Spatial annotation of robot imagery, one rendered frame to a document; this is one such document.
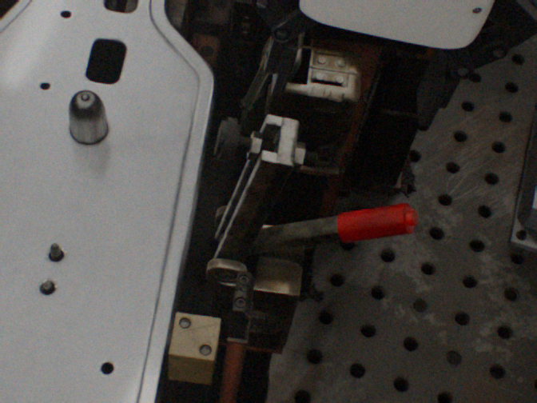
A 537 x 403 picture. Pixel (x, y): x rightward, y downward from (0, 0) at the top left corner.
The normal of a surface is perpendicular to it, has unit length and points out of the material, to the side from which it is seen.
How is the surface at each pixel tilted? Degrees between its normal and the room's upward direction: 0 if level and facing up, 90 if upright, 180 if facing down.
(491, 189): 0
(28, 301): 0
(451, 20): 85
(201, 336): 0
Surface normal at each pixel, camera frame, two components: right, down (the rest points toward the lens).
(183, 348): 0.09, -0.50
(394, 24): -0.08, 0.84
